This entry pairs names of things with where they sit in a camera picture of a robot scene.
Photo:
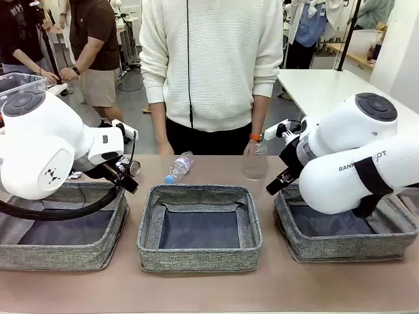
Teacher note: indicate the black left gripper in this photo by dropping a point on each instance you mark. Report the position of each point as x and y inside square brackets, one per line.
[113, 172]

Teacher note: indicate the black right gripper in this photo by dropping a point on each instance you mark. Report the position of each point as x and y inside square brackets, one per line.
[294, 157]

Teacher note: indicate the clear plastic cup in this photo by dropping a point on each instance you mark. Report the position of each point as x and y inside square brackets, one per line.
[254, 163]

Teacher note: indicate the clear bottle with blue cap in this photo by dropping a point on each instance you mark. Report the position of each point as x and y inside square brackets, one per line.
[179, 167]

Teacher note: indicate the person's right forearm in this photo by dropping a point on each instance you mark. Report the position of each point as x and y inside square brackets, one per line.
[158, 124]

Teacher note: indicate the person's left forearm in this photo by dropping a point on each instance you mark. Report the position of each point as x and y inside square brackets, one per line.
[260, 114]

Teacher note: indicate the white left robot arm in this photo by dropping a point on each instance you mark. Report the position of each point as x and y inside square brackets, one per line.
[39, 140]

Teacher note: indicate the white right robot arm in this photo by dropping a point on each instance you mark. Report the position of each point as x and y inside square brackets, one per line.
[340, 153]

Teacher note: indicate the person's left hand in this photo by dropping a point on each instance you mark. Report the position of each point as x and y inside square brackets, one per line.
[248, 148]

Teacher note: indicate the person's right hand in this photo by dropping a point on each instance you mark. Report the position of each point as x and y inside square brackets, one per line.
[164, 148]

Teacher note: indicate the orange wristwatch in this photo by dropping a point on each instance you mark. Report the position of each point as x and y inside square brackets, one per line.
[257, 136]

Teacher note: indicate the crumpled white tissue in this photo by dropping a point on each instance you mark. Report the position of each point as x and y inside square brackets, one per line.
[74, 175]

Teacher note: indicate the person's black trousers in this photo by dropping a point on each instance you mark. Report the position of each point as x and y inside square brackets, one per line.
[212, 140]

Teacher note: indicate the grey fabric basket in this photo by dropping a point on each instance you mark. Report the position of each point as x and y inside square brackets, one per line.
[199, 258]
[65, 255]
[343, 248]

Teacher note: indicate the white side desk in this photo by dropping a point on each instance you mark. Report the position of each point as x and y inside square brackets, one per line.
[59, 87]

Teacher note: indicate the person in white sweater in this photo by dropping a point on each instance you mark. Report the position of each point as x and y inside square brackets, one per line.
[222, 65]

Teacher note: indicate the clear plastic storage bin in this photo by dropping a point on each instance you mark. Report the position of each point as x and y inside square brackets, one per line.
[19, 81]

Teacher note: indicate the person in blue shirt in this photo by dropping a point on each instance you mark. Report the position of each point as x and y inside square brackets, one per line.
[307, 29]

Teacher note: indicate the translucent plastic container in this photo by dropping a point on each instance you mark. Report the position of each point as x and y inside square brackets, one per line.
[365, 45]

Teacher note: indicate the black stand pole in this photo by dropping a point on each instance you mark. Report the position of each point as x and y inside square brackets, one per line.
[348, 36]

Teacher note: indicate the person in black shirt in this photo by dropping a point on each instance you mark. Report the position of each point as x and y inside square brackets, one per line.
[19, 36]

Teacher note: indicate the person in green top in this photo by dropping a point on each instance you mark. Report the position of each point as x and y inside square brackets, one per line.
[376, 13]

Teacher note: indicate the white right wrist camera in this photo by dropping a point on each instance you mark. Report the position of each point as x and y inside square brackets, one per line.
[276, 130]

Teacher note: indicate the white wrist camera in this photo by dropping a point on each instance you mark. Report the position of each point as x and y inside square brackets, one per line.
[126, 129]
[276, 130]

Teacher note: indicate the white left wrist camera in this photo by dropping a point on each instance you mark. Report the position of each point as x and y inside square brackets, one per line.
[126, 129]

